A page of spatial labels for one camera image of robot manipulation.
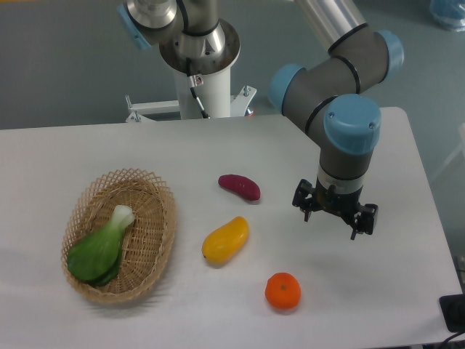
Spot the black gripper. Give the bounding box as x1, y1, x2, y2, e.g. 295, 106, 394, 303
292, 174, 379, 241

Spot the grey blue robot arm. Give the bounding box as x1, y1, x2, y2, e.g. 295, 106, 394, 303
118, 1, 404, 235

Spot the purple sweet potato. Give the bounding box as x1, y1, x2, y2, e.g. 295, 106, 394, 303
218, 174, 261, 201

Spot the orange fruit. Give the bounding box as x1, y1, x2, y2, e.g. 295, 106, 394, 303
264, 272, 302, 310

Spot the yellow mango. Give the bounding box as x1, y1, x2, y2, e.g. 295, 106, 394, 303
201, 216, 249, 265

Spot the black device at table edge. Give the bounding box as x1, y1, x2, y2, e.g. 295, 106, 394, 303
439, 294, 464, 332

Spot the woven wicker basket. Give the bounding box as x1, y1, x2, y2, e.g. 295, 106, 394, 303
61, 169, 176, 303

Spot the blue plastic bag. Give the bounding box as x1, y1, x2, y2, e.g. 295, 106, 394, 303
429, 0, 464, 32

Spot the green bok choy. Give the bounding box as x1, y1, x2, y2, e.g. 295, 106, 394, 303
66, 205, 135, 286

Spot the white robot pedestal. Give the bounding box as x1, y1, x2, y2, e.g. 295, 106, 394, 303
125, 68, 256, 123

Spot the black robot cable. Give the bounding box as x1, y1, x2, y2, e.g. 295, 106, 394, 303
185, 57, 211, 120

